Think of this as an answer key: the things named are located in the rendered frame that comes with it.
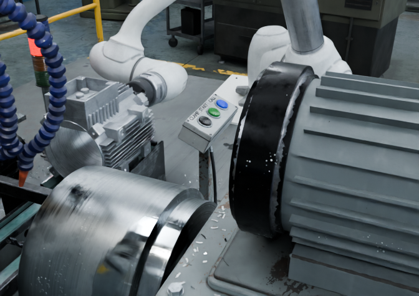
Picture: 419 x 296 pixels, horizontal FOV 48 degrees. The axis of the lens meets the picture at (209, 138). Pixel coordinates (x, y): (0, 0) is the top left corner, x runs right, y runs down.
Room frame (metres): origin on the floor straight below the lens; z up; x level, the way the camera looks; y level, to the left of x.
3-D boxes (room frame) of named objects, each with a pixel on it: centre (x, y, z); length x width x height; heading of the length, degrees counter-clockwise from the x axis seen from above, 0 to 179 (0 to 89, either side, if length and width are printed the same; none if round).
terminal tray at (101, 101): (0.93, 0.27, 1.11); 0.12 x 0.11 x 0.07; 157
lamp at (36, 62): (1.26, 0.46, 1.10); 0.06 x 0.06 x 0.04
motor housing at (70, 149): (0.97, 0.26, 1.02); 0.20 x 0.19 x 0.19; 157
